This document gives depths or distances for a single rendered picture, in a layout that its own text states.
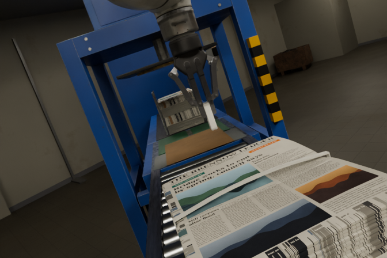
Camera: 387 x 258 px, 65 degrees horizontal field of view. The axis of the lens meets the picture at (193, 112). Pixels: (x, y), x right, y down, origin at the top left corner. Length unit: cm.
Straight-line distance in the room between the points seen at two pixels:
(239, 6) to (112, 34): 64
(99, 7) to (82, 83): 40
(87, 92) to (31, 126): 419
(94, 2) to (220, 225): 144
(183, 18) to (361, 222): 52
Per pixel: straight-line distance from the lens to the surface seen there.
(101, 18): 170
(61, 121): 584
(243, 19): 162
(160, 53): 185
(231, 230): 43
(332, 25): 1006
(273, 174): 55
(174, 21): 71
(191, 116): 231
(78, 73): 158
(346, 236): 40
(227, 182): 57
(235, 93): 221
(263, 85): 158
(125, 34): 156
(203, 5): 159
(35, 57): 592
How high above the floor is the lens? 125
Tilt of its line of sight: 9 degrees down
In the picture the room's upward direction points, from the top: 19 degrees counter-clockwise
